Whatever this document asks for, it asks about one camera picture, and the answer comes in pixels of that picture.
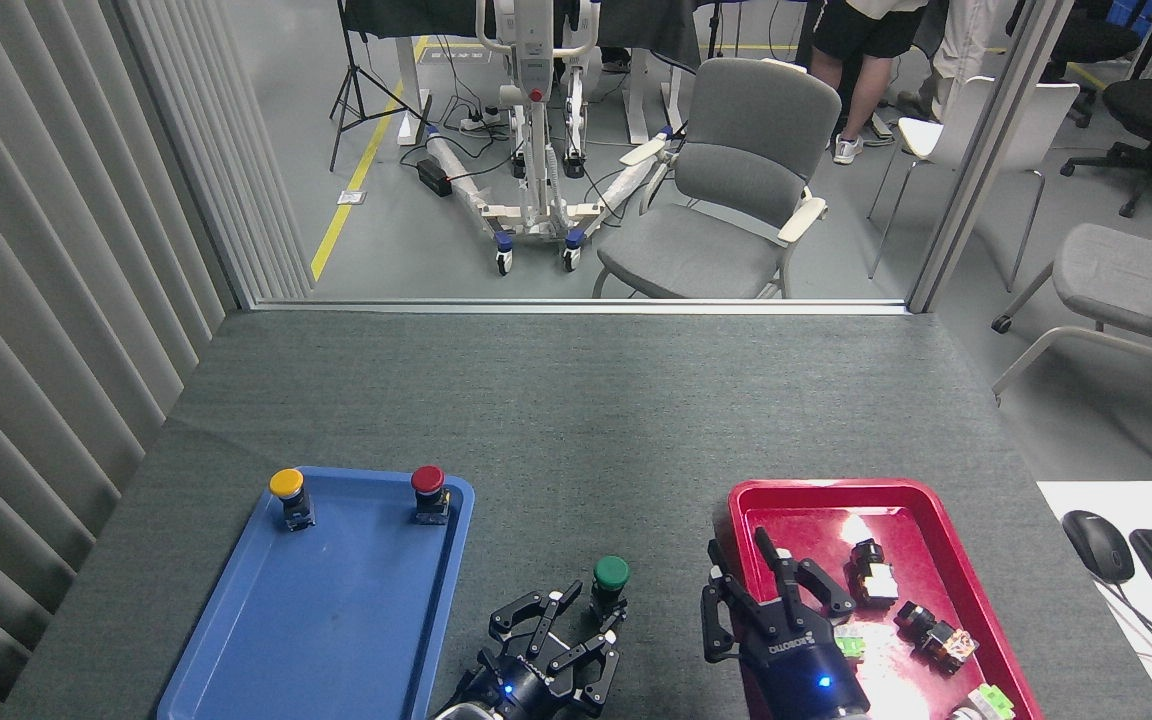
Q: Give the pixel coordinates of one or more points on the person in dark shorts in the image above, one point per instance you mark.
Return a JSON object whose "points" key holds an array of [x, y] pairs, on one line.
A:
{"points": [[866, 40]]}

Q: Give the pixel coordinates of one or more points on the person's foot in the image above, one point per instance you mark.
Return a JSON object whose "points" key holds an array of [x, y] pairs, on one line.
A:
{"points": [[616, 62]]}

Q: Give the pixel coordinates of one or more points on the black computer mouse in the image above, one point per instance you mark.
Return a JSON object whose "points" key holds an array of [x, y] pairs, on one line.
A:
{"points": [[1098, 545]]}

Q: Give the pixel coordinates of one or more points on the yellow push button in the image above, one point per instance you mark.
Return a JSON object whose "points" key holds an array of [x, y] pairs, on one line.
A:
{"points": [[288, 485]]}

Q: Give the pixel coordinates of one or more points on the white stand on wheels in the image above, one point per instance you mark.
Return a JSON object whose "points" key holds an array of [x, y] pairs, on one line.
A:
{"points": [[536, 150]]}

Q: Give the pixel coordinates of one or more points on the person in pale trousers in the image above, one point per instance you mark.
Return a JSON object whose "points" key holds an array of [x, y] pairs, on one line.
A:
{"points": [[961, 40]]}

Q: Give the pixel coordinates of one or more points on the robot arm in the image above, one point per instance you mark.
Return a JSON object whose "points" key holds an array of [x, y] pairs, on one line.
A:
{"points": [[461, 713]]}

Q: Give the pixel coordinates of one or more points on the black tripod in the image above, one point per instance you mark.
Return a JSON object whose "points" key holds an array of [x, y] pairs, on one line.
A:
{"points": [[356, 90]]}

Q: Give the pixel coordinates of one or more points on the metal floor outlet plate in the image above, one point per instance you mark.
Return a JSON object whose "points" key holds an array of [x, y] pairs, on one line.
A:
{"points": [[351, 197]]}

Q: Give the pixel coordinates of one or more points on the black swivel chair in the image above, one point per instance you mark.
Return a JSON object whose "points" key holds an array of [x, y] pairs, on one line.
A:
{"points": [[1086, 40]]}

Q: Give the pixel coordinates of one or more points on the blue plastic tray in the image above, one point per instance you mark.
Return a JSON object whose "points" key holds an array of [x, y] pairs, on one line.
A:
{"points": [[336, 610]]}

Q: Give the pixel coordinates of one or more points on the silver table edge rail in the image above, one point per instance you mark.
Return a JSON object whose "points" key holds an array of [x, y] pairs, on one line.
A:
{"points": [[576, 306]]}

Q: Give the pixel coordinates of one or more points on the black power adapter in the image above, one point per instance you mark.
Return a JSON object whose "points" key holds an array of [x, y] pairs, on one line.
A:
{"points": [[433, 177]]}

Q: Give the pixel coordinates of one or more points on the white power strip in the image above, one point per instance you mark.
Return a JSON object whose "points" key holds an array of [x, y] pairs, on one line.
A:
{"points": [[481, 119]]}

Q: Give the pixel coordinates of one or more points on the small green switch part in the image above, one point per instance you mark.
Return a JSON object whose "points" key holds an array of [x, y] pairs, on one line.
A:
{"points": [[850, 648]]}

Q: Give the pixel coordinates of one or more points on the grey padded armchair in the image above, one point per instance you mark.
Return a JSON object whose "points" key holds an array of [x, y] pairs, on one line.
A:
{"points": [[736, 190]]}

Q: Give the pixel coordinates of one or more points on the green and white switch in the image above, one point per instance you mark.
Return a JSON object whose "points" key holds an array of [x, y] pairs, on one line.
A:
{"points": [[988, 702]]}

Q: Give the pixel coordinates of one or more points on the grey chair with castors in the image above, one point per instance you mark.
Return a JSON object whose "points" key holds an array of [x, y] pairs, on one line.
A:
{"points": [[1126, 270]]}

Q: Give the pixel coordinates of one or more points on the red push button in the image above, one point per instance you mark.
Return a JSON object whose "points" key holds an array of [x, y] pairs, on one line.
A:
{"points": [[427, 481]]}

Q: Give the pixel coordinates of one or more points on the white plastic chair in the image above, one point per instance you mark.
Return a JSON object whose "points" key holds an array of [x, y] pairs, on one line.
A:
{"points": [[1026, 130]]}

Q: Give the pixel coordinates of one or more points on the silver frame post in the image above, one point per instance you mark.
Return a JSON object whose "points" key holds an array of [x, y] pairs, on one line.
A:
{"points": [[986, 150]]}

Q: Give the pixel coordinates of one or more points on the green push button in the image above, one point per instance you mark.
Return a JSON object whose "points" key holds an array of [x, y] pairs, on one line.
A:
{"points": [[611, 575]]}

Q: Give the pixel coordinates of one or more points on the black and white switch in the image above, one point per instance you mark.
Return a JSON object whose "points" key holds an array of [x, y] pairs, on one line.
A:
{"points": [[871, 575]]}

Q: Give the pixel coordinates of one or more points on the black switch with orange lens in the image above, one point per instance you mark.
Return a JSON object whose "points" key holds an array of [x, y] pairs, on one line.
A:
{"points": [[936, 638]]}

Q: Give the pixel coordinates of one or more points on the red plastic tray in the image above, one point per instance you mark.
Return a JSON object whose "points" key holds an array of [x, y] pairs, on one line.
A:
{"points": [[896, 520]]}

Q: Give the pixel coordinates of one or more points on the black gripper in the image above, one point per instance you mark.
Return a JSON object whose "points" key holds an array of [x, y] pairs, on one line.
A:
{"points": [[801, 670], [526, 692]]}

